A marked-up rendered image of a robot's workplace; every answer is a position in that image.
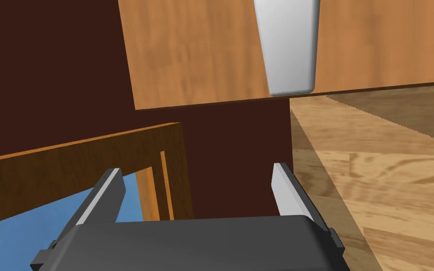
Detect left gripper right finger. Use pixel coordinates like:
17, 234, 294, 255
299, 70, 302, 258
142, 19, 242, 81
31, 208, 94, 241
271, 162, 330, 231

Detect light wooden cupboard door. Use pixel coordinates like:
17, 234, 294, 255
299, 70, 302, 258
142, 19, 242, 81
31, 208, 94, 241
118, 0, 434, 111

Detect wooden framed blue panel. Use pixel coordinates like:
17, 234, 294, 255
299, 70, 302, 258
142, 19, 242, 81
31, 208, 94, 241
0, 122, 194, 271

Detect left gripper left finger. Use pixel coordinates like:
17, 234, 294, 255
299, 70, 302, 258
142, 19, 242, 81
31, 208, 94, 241
56, 167, 127, 241

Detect white flat bar handle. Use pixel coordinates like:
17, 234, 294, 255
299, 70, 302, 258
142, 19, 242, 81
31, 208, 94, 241
253, 0, 321, 97

